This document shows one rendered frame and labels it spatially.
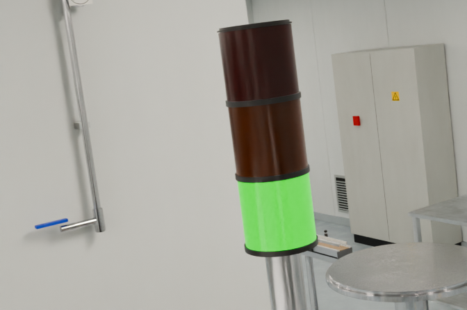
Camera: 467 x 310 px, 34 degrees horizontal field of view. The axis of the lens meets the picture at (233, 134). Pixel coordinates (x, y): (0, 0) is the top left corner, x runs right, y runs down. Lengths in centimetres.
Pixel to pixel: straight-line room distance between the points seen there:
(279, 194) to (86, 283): 154
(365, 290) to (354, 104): 401
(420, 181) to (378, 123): 74
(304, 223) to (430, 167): 698
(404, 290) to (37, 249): 260
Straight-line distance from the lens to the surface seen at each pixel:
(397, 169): 771
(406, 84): 742
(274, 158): 49
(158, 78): 204
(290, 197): 50
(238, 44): 49
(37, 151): 192
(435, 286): 423
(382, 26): 819
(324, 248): 506
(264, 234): 51
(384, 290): 421
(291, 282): 53
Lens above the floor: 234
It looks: 7 degrees down
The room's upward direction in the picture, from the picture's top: 7 degrees counter-clockwise
